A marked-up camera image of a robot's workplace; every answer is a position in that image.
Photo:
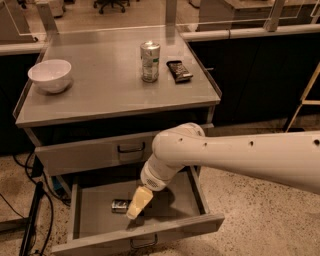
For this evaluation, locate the black stand leg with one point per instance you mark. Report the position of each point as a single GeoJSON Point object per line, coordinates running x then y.
{"type": "Point", "coordinates": [31, 220]}

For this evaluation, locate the grey top drawer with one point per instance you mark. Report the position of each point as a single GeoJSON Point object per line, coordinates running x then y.
{"type": "Point", "coordinates": [94, 154]}

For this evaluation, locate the dark chocolate bar wrapper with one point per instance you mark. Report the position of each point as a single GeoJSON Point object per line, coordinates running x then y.
{"type": "Point", "coordinates": [179, 71]}

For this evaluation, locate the grey metal drawer cabinet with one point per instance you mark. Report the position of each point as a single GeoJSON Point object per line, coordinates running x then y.
{"type": "Point", "coordinates": [108, 96]}

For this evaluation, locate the upright silver drink can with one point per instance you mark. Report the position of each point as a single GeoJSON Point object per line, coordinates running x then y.
{"type": "Point", "coordinates": [150, 55]}

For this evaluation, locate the black office chair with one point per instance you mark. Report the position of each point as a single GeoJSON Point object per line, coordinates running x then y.
{"type": "Point", "coordinates": [101, 4]}

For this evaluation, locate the white ceramic bowl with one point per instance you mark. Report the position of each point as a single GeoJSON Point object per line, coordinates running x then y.
{"type": "Point", "coordinates": [51, 76]}

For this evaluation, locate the yellow taped gripper finger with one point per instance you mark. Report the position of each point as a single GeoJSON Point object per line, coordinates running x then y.
{"type": "Point", "coordinates": [141, 198]}

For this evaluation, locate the open grey middle drawer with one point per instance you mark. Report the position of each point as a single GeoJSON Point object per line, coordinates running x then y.
{"type": "Point", "coordinates": [97, 228]}

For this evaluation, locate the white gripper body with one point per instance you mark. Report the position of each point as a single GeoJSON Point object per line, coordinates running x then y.
{"type": "Point", "coordinates": [149, 180]}

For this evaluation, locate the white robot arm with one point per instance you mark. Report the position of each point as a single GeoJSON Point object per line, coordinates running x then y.
{"type": "Point", "coordinates": [291, 158]}

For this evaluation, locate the yellow ladder frame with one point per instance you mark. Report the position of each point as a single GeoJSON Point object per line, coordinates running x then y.
{"type": "Point", "coordinates": [303, 101]}

